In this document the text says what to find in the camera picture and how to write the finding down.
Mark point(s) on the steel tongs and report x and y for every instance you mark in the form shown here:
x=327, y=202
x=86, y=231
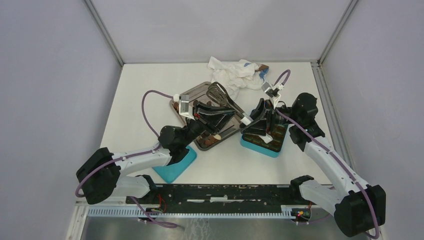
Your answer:
x=218, y=94

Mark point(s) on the steel tray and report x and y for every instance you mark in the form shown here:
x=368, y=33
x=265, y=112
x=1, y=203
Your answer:
x=206, y=140

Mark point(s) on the white oval chocolate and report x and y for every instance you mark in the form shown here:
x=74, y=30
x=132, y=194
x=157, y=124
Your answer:
x=217, y=137

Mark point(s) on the teal box lid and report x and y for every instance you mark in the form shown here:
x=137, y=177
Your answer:
x=170, y=173

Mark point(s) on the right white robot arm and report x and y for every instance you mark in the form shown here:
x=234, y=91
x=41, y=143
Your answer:
x=355, y=205

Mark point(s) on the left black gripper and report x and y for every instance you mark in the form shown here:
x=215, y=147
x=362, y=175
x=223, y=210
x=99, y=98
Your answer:
x=211, y=118

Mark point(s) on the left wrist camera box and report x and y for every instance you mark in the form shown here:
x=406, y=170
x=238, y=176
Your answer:
x=184, y=108

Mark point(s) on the white crumpled cloth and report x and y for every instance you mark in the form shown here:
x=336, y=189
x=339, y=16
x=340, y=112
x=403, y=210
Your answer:
x=237, y=75

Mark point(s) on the teal chocolate box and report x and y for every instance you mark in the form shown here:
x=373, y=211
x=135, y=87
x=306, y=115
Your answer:
x=271, y=149

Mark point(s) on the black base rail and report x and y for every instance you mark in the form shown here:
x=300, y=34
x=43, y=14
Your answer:
x=221, y=198

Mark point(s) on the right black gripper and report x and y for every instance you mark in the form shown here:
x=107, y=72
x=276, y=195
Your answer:
x=263, y=117

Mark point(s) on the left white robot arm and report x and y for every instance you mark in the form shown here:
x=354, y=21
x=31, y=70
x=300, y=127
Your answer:
x=106, y=174

